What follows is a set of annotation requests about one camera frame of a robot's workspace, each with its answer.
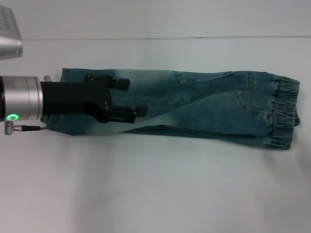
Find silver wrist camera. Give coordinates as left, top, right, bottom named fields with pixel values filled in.
left=0, top=7, right=24, bottom=62

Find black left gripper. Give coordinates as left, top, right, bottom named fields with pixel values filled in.
left=40, top=74, right=149, bottom=124

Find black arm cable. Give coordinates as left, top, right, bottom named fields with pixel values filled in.
left=4, top=121, right=49, bottom=135

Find blue denim shorts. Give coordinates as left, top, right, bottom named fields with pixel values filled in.
left=40, top=67, right=301, bottom=151

